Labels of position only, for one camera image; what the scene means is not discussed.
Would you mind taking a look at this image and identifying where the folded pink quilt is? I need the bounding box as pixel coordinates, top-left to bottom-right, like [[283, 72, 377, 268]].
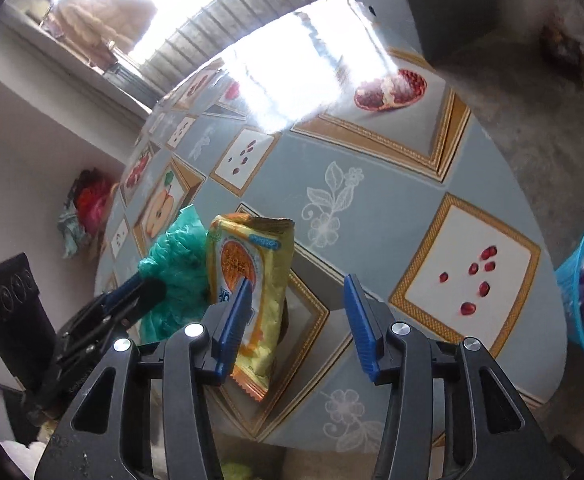
[[52, 0, 157, 61]]

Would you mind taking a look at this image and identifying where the yellow snack packet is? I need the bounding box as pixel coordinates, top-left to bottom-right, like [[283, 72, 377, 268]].
[[206, 212, 297, 403]]

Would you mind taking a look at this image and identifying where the pile of colourful clothes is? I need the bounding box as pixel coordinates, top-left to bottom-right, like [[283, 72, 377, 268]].
[[57, 167, 118, 261]]

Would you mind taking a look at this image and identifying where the pile of household clutter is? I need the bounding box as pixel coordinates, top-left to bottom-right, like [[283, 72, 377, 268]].
[[542, 5, 584, 96]]

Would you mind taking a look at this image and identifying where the black chair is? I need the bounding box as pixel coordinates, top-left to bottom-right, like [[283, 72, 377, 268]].
[[0, 252, 60, 441]]

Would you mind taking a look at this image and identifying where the grey ribbed radiator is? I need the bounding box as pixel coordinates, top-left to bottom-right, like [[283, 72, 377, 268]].
[[139, 0, 353, 98]]

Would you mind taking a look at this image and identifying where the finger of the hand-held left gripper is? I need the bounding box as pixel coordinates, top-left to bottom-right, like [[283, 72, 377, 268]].
[[97, 270, 147, 311], [112, 278, 169, 328]]

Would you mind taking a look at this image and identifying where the blue plastic basket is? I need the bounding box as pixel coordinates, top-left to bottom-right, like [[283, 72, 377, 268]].
[[554, 214, 584, 361]]

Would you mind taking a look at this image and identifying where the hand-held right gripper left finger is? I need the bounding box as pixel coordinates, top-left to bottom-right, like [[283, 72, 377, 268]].
[[34, 277, 253, 480]]

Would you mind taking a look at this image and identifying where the green plastic bag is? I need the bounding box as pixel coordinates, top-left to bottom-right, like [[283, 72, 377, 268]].
[[137, 205, 215, 343]]

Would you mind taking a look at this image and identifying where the grey cabinet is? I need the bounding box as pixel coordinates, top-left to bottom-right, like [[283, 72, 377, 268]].
[[344, 0, 515, 63]]

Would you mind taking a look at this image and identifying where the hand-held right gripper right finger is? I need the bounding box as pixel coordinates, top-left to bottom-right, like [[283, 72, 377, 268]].
[[343, 274, 565, 480]]

